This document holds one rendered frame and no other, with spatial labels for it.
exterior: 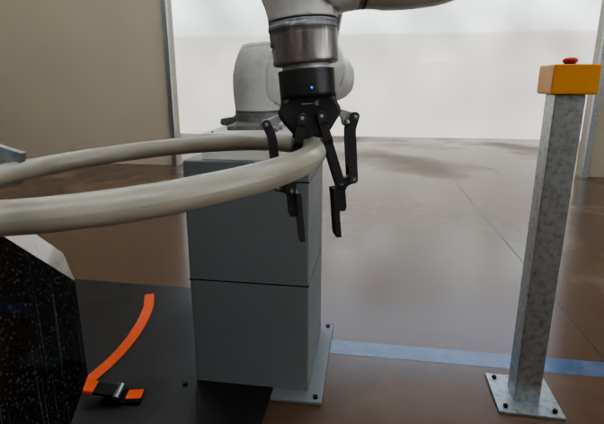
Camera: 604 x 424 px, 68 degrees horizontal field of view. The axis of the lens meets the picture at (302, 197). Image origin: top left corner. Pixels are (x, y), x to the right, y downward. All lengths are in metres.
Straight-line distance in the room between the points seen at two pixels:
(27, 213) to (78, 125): 6.21
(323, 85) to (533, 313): 1.20
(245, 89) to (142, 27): 4.68
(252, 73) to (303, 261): 0.61
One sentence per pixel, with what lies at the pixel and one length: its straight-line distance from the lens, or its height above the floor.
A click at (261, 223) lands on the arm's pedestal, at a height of 0.61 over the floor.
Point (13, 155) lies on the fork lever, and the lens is 0.79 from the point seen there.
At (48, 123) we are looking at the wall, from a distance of 6.86.
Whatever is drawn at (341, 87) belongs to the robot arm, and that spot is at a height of 1.02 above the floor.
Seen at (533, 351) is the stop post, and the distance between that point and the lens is 1.69.
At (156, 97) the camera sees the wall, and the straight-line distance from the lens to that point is 6.02.
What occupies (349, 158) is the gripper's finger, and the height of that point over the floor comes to 0.93.
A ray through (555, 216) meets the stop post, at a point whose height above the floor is 0.65.
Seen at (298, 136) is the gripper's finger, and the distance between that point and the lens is 0.60.
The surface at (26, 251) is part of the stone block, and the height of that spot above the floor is 0.68.
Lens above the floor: 1.03
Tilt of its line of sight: 14 degrees down
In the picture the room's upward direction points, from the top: straight up
